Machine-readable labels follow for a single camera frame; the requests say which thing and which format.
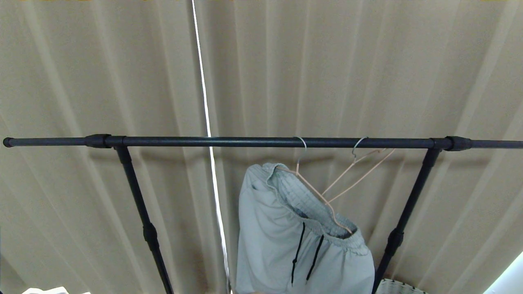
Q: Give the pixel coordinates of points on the white laundry basket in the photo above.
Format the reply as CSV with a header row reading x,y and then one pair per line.
x,y
398,287

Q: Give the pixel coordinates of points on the pale grey shorts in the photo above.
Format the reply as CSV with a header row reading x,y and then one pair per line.
x,y
269,245

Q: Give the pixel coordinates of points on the pink clothes hanger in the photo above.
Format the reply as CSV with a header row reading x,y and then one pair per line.
x,y
359,177
310,187

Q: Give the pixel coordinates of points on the black clothes rack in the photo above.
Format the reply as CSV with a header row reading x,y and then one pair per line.
x,y
204,142

